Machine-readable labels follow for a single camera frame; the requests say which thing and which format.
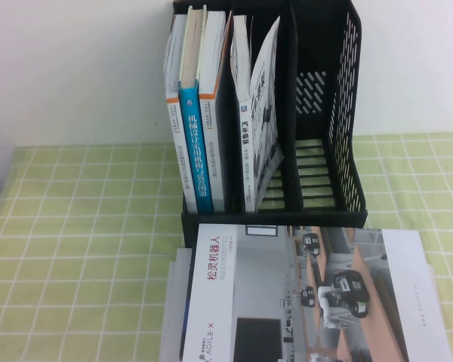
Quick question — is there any teal car book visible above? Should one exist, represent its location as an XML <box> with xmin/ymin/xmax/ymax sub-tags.
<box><xmin>229</xmin><ymin>14</ymin><xmax>286</xmax><ymax>213</ymax></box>

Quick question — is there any white book orange band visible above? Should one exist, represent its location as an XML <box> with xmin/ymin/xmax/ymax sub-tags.
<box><xmin>195</xmin><ymin>10</ymin><xmax>233</xmax><ymax>213</ymax></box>
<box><xmin>162</xmin><ymin>14</ymin><xmax>198</xmax><ymax>213</ymax></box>

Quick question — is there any blue spine book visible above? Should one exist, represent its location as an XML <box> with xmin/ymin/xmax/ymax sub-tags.
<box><xmin>177</xmin><ymin>5</ymin><xmax>214</xmax><ymax>213</ymax></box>

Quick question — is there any black plastic book holder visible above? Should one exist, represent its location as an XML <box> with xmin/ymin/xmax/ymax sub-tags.
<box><xmin>172</xmin><ymin>0</ymin><xmax>368</xmax><ymax>250</ymax></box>

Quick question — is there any AgileX robotics brochure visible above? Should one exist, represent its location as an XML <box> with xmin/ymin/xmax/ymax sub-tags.
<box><xmin>179</xmin><ymin>222</ymin><xmax>453</xmax><ymax>362</ymax></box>

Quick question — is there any green checked tablecloth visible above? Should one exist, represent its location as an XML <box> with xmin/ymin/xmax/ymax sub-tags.
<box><xmin>0</xmin><ymin>131</ymin><xmax>453</xmax><ymax>362</ymax></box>

